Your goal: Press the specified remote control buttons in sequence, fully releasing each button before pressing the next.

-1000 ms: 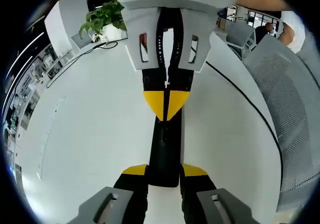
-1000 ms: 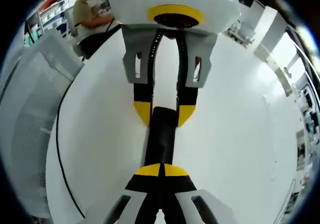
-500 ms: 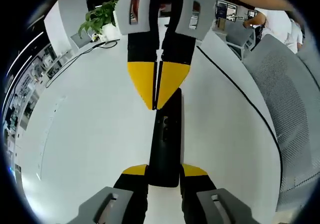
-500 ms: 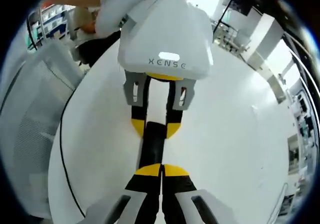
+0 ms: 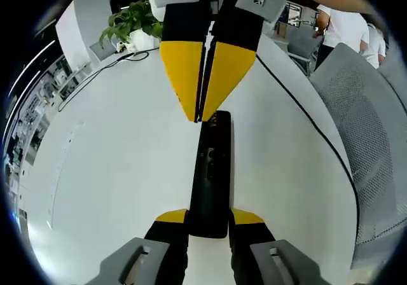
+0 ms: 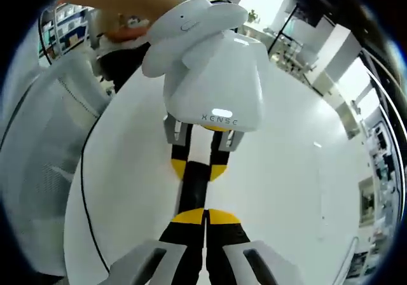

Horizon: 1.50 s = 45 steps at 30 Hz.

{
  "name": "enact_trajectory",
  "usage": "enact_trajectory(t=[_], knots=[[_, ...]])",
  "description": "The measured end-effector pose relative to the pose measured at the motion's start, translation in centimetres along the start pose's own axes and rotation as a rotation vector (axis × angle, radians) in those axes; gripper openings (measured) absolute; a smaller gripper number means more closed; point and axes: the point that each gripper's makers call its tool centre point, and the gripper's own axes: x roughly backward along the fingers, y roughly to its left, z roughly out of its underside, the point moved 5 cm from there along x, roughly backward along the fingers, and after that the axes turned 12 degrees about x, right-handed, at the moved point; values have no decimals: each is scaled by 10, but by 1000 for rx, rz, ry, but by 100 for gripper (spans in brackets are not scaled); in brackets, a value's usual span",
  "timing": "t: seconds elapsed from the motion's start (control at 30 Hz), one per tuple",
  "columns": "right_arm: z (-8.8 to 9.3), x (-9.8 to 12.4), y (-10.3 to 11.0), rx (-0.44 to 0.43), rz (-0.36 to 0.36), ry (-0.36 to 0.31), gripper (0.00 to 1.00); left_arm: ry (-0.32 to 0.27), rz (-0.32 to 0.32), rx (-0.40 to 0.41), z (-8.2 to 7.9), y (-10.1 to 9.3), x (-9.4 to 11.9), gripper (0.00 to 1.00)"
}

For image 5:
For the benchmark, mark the black remote control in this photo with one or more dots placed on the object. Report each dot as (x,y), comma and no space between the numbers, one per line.
(210,202)

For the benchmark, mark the grey mesh office chair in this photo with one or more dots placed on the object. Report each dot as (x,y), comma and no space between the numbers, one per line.
(359,122)

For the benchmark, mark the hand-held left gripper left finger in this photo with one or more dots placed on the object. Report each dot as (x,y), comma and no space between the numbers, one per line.
(165,253)

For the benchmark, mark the white square pillar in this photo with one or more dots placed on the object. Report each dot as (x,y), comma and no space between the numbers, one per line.
(79,27)

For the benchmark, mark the small white yellow device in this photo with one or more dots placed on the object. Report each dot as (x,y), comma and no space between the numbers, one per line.
(121,47)

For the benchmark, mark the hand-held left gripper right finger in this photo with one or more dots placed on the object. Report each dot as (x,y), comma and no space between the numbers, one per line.
(254,253)

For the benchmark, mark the light grey office chair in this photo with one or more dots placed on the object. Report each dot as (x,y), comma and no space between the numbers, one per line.
(395,84)

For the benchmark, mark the potted green plant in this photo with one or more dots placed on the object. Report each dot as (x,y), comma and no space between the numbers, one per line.
(133,18)

